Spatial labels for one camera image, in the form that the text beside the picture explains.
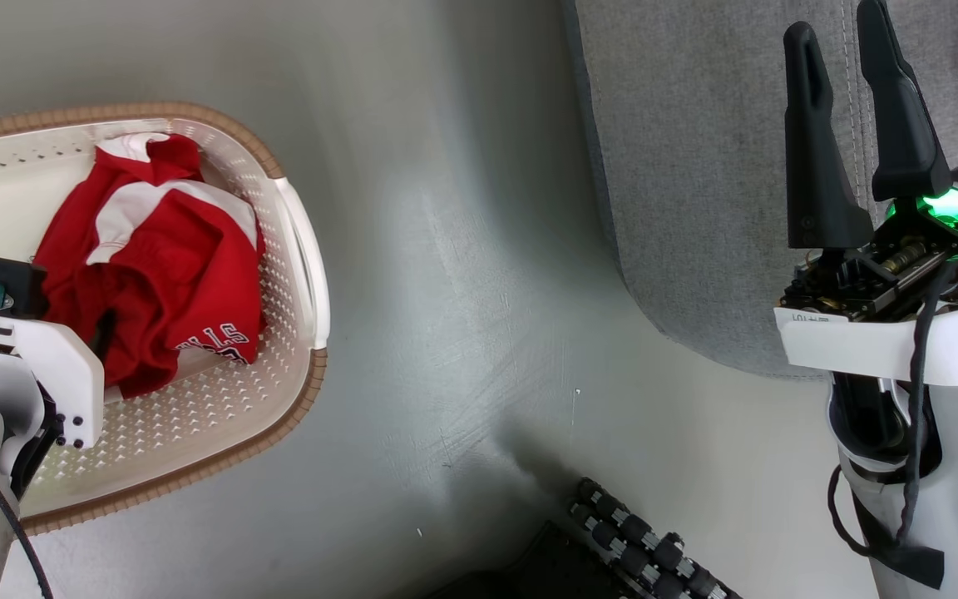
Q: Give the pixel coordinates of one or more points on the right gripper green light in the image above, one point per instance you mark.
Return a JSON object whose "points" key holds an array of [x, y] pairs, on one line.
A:
{"points": [[953, 208]]}

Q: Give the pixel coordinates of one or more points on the red white lettered garment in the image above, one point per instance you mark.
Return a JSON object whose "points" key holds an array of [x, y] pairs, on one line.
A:
{"points": [[180, 274]]}

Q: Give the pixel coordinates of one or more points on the grey fabric sofa seat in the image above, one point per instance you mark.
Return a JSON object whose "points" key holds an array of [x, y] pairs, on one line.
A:
{"points": [[695, 166]]}

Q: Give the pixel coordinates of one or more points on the white laundry basket brown rim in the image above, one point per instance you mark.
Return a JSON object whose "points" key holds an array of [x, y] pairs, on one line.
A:
{"points": [[279, 374]]}

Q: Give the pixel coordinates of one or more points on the black roller robot wheel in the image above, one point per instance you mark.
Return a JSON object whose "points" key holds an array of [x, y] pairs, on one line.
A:
{"points": [[637, 532]]}

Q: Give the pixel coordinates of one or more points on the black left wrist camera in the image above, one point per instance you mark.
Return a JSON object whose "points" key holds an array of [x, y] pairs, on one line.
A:
{"points": [[17, 279]]}

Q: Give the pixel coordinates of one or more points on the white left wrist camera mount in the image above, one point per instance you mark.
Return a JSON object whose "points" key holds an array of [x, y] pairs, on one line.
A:
{"points": [[63, 366]]}

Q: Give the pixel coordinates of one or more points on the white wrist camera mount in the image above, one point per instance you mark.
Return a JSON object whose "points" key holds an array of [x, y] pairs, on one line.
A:
{"points": [[63, 366], [861, 349]]}

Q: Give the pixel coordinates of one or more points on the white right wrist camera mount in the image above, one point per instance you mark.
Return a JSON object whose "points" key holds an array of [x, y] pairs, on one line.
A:
{"points": [[861, 349]]}

